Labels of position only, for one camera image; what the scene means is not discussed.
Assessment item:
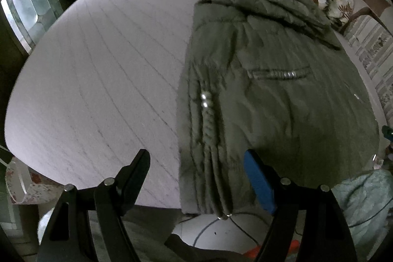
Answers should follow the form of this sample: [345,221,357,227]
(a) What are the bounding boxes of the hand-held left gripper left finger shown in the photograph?
[36,149,151,262]

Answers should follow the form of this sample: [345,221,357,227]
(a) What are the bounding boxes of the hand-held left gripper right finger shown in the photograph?
[243,149,358,262]

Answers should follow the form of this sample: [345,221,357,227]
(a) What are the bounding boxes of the olive green quilted hooded jacket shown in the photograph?
[176,0,381,220]

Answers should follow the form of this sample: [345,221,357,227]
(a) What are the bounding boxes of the white round stool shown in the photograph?
[171,212,277,252]

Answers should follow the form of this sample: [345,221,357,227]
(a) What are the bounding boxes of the orange object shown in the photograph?
[245,239,300,260]

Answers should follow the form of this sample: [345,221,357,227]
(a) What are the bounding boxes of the bed with lilac sheet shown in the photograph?
[4,0,388,209]

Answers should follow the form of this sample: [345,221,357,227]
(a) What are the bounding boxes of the red floral cloth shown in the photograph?
[4,157,62,205]

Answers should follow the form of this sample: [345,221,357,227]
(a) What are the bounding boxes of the pale teal fluffy cloth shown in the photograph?
[332,169,393,260]

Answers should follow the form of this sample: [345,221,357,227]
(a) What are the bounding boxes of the stained glass window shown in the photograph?
[0,0,66,55]

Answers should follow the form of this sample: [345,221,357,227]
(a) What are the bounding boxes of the black floor cable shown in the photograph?
[193,212,262,248]

